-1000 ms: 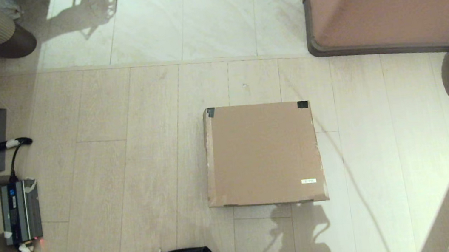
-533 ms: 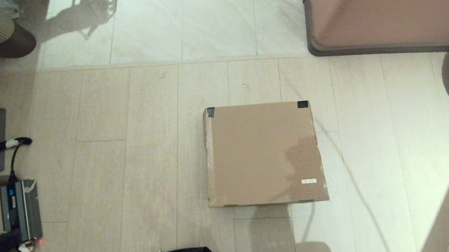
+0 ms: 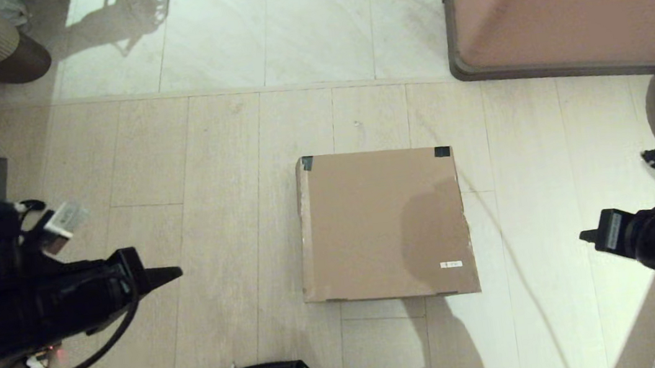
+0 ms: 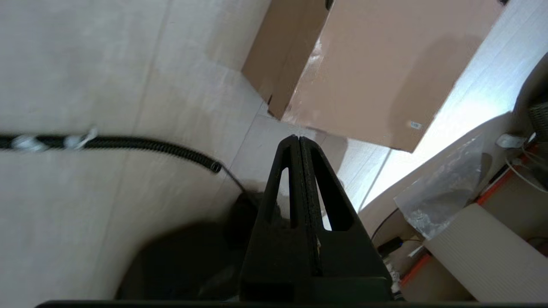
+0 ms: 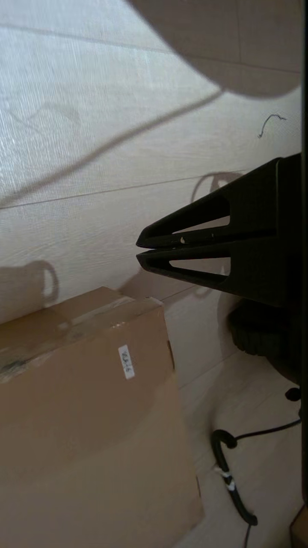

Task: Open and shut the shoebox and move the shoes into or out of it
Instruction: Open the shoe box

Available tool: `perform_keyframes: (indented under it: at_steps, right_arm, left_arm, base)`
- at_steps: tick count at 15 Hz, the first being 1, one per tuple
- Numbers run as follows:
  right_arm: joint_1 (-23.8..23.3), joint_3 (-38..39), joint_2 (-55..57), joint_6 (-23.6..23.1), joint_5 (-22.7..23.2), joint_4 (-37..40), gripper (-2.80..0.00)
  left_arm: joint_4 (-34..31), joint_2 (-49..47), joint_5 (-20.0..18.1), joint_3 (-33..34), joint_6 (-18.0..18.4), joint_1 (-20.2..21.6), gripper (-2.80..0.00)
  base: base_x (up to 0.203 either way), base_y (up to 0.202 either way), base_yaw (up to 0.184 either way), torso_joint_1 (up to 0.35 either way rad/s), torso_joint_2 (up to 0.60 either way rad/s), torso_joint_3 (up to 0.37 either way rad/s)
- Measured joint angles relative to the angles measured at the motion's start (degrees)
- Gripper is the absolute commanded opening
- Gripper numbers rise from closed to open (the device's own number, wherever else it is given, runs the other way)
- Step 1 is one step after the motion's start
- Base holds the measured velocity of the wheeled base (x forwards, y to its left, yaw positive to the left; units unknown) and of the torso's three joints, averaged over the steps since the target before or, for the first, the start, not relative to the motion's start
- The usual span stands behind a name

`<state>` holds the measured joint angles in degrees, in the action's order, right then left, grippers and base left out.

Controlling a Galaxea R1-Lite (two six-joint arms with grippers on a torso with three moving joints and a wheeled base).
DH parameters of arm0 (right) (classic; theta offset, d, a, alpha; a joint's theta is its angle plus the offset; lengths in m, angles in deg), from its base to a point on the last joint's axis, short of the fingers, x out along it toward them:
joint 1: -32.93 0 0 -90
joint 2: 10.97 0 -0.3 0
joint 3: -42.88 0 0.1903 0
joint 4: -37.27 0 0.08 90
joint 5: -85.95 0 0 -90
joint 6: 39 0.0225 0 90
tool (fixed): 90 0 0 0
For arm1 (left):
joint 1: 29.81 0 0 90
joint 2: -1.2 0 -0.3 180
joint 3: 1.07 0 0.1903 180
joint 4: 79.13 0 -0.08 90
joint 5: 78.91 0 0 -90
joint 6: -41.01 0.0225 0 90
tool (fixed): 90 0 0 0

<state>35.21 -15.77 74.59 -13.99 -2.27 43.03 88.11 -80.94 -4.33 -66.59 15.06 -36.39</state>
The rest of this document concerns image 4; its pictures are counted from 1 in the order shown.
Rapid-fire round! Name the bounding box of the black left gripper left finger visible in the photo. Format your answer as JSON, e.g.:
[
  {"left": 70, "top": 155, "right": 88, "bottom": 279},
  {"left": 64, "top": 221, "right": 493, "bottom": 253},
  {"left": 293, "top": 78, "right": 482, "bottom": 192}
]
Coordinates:
[{"left": 240, "top": 136, "right": 319, "bottom": 302}]

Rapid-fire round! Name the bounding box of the ribbed beige round pouf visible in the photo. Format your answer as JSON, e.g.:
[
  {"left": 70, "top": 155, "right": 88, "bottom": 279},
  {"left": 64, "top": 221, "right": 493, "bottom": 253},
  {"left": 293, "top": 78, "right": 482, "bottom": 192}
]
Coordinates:
[{"left": 424, "top": 203, "right": 548, "bottom": 303}]

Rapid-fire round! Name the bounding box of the small black charger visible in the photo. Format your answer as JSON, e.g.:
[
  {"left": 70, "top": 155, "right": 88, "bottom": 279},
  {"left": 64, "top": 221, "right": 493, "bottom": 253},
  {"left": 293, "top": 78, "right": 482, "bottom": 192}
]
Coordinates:
[{"left": 377, "top": 237, "right": 404, "bottom": 257}]

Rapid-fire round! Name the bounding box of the brown cardboard shoe box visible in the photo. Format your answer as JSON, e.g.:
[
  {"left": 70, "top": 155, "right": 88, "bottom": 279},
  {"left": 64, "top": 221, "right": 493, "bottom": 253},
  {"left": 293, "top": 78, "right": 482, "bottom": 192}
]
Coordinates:
[{"left": 242, "top": 0, "right": 506, "bottom": 153}]

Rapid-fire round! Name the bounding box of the crumpled clear plastic bag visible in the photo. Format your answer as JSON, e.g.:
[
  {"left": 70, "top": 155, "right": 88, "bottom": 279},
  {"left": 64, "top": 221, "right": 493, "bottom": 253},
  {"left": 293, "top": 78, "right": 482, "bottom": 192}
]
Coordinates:
[{"left": 394, "top": 133, "right": 485, "bottom": 240}]

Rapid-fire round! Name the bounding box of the black coiled cable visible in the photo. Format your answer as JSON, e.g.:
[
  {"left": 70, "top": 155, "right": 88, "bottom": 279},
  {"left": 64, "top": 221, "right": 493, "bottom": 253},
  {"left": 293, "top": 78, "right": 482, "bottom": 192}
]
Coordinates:
[{"left": 0, "top": 134, "right": 249, "bottom": 193}]

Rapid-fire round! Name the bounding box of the white power adapter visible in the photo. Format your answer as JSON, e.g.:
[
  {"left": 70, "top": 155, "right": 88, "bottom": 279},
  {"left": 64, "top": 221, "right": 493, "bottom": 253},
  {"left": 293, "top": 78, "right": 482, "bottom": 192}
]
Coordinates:
[{"left": 497, "top": 133, "right": 528, "bottom": 148}]

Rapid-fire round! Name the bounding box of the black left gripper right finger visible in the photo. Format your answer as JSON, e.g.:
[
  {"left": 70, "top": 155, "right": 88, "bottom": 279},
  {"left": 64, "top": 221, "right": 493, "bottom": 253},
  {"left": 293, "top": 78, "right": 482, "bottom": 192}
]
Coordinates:
[{"left": 299, "top": 136, "right": 392, "bottom": 279}]

